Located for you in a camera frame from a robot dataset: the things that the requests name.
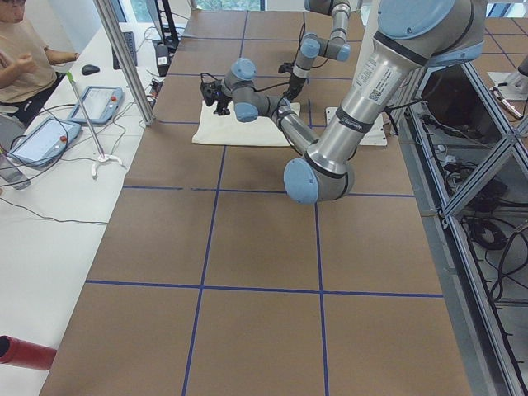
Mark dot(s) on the near blue teach pendant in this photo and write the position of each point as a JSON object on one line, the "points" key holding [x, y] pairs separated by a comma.
{"points": [[45, 143]]}

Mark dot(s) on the aluminium frame post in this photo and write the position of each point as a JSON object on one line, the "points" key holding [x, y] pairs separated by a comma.
{"points": [[117, 41]]}

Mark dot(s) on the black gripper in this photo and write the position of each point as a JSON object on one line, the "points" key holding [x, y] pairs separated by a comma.
{"points": [[223, 101], [296, 84]]}

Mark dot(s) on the far blue teach pendant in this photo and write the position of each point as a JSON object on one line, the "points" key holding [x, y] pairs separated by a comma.
{"points": [[101, 103]]}

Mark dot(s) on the red bottle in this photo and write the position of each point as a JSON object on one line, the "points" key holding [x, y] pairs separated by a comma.
{"points": [[26, 354]]}

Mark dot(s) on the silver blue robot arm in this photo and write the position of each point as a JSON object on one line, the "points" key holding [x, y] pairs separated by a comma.
{"points": [[409, 35], [312, 46]]}

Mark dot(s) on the blue teach pendant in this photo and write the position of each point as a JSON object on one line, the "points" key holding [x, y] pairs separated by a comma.
{"points": [[45, 143], [101, 103]]}

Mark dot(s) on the metal stick with hook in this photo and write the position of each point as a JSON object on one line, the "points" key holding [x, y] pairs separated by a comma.
{"points": [[103, 158]]}

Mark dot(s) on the cream long-sleeve cat shirt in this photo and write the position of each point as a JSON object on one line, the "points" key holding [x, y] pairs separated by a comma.
{"points": [[216, 129]]}

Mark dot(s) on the black computer mouse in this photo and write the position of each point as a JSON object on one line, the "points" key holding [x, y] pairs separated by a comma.
{"points": [[89, 69]]}

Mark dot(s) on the person in beige shirt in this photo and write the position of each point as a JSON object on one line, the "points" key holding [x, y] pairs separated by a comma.
{"points": [[28, 77]]}

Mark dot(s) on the black power adapter box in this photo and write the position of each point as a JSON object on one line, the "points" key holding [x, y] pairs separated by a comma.
{"points": [[162, 59]]}

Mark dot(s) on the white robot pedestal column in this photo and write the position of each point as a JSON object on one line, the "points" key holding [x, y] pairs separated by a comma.
{"points": [[371, 89]]}

